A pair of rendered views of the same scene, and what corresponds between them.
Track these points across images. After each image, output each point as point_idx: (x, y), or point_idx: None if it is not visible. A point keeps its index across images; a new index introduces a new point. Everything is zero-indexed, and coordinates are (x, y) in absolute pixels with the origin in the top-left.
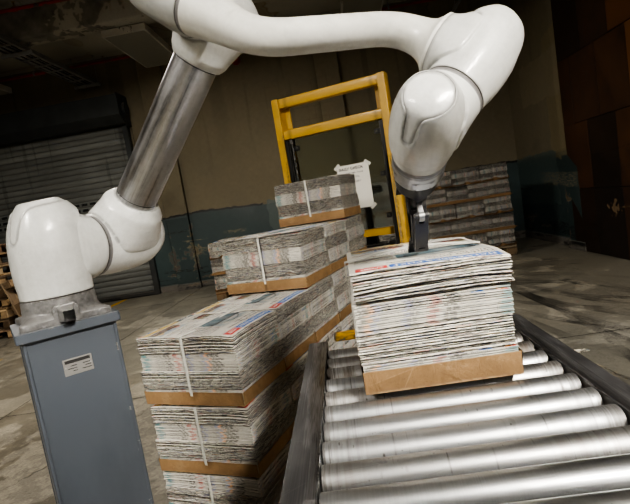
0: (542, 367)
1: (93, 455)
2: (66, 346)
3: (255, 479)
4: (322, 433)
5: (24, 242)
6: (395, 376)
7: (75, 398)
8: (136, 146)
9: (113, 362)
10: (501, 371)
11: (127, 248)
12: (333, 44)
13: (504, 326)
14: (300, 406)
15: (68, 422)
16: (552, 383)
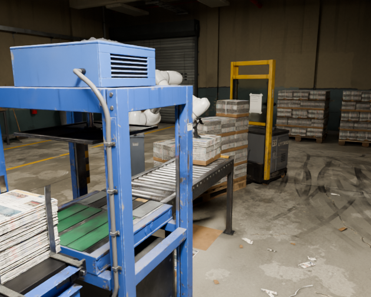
0: (212, 166)
1: (135, 162)
2: (133, 139)
3: None
4: (166, 164)
5: (129, 118)
6: None
7: (133, 150)
8: None
9: (142, 145)
10: (201, 164)
11: (149, 121)
12: None
13: (204, 155)
14: (168, 161)
15: (132, 154)
16: (208, 168)
